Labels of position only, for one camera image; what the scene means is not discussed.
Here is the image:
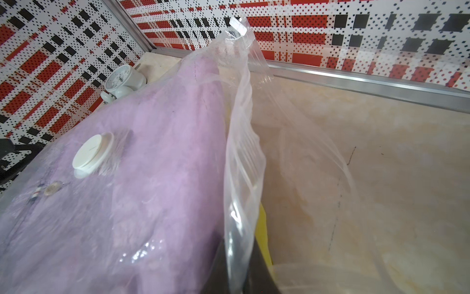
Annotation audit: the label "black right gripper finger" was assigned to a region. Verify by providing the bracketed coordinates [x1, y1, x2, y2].
[200, 239, 281, 294]

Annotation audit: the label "clear plastic vacuum bag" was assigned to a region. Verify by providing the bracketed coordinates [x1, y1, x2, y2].
[0, 16, 401, 294]

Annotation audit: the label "purple trousers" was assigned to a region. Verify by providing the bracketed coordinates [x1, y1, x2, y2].
[1, 57, 226, 294]

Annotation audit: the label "lime green folded trousers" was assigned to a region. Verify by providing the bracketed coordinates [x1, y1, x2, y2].
[255, 204, 273, 273]

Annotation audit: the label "white vacuum bag valve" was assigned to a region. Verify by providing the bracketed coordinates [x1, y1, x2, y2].
[72, 132, 115, 179]

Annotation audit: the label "white alarm clock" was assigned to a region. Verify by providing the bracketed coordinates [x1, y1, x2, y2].
[100, 64, 147, 104]

